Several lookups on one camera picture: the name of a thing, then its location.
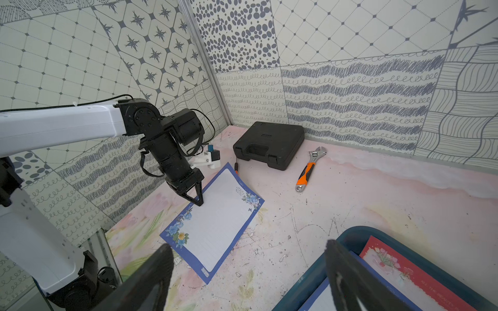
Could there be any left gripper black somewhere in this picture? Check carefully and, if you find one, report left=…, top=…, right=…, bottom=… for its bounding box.
left=138, top=108, right=204, bottom=206

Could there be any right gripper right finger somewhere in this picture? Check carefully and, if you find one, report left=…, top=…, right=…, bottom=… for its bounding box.
left=325, top=240, right=401, bottom=310

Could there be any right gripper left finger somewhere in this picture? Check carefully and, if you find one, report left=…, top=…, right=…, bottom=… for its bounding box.
left=94, top=244, right=175, bottom=311

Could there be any blue floral stationery paper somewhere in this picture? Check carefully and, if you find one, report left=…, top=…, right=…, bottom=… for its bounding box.
left=299, top=251, right=421, bottom=311
left=160, top=163, right=265, bottom=284

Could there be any teal plastic storage box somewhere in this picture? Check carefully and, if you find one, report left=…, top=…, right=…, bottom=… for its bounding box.
left=274, top=226, right=497, bottom=310

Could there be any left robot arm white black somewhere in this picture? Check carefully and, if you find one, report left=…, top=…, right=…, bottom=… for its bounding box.
left=1, top=98, right=204, bottom=310

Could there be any red bordered stationery paper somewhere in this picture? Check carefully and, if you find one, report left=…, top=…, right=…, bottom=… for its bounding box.
left=360, top=237, right=474, bottom=310

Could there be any black plastic tool case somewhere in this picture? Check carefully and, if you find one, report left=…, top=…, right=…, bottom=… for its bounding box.
left=233, top=121, right=305, bottom=171

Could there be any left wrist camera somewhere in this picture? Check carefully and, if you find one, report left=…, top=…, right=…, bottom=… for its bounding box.
left=189, top=145, right=220, bottom=169

